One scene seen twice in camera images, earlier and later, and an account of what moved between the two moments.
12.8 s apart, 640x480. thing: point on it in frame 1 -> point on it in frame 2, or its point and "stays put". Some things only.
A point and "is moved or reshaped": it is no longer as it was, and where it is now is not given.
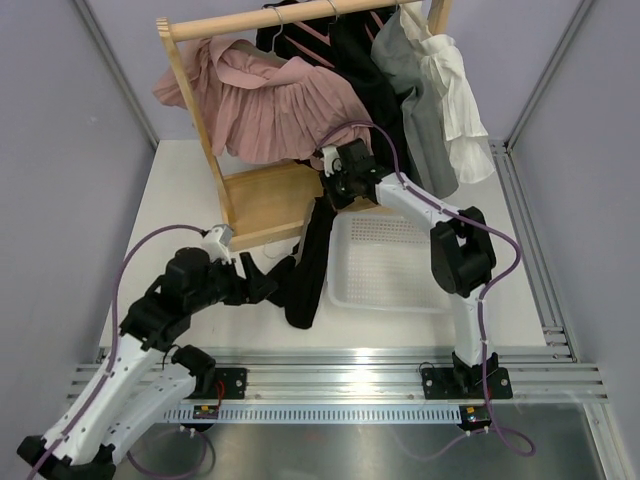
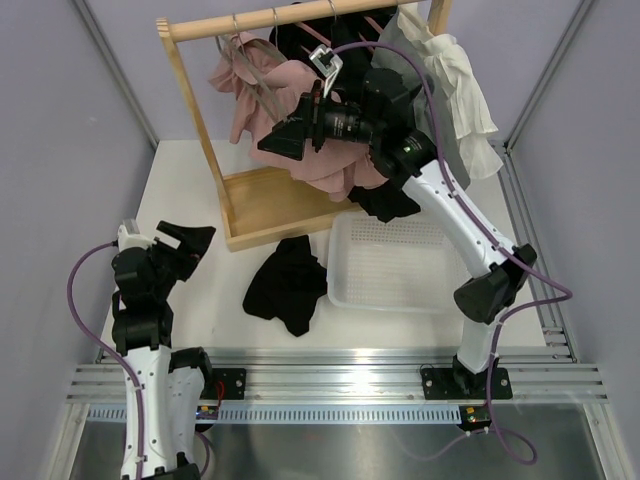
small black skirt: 298,285 is moved or reshaped
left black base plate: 230,383 stays put
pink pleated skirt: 259,105 is moved or reshaped
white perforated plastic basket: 384,262 stays put
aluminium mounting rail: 378,375 stays put
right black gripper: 328,187 -> 289,140
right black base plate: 449,383 stays put
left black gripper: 254,281 -> 194,242
